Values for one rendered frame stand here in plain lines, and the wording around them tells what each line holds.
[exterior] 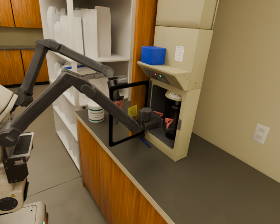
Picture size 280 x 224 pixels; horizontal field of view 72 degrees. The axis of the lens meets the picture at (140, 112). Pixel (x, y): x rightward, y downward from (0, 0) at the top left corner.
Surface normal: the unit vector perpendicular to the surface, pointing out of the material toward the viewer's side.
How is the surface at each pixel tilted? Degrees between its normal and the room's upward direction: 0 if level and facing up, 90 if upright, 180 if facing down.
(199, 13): 90
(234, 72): 90
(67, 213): 0
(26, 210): 0
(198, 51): 90
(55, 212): 0
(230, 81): 90
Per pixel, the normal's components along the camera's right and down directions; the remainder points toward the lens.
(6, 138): 0.40, 0.47
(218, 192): 0.07, -0.91
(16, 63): 0.58, 0.37
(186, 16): -0.81, 0.19
